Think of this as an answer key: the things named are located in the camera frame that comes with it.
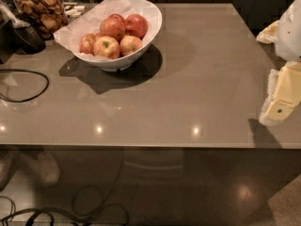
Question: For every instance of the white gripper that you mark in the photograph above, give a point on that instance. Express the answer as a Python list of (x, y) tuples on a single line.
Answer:
[(290, 32)]

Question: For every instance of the yellow-red apple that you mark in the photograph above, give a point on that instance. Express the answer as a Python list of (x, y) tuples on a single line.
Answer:
[(106, 46), (129, 44)]

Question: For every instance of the white ceramic bowl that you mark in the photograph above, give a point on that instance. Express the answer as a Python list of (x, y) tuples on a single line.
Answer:
[(154, 18)]

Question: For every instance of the back right red apple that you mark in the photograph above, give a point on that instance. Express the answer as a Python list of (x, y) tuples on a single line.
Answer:
[(136, 25)]

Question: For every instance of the top centre red apple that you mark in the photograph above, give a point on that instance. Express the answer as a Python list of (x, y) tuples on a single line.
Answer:
[(113, 27)]

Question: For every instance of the left small red apple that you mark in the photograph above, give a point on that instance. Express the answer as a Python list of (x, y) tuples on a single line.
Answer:
[(86, 44)]

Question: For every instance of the white small items behind bowl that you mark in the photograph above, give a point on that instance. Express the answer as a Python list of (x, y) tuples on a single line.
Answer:
[(74, 10)]

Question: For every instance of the glass jar of dried chips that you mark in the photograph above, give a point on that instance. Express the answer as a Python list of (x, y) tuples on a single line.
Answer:
[(49, 15)]

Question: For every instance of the black round appliance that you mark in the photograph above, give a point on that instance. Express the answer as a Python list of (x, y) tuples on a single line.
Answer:
[(25, 39)]

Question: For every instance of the white scoop handle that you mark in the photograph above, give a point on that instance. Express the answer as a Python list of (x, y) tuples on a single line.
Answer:
[(17, 23)]

